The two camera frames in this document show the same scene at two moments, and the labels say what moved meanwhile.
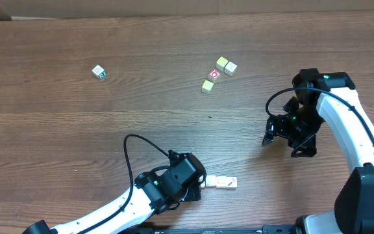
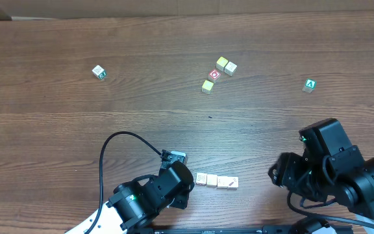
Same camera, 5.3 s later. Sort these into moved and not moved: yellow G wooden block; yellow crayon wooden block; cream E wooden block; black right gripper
Moved: black right gripper
Not moved: yellow G wooden block; yellow crayon wooden block; cream E wooden block
